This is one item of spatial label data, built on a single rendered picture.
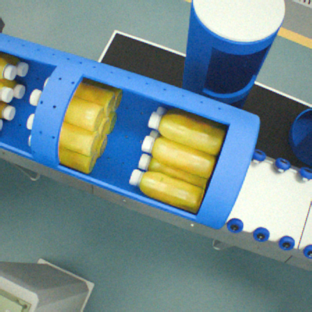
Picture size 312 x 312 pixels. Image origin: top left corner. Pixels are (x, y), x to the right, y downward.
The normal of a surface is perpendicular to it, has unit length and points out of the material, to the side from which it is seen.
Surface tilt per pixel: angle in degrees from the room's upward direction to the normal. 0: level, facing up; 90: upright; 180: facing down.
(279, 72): 0
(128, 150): 3
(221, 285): 0
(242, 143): 10
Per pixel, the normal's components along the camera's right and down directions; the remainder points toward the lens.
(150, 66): -0.01, -0.25
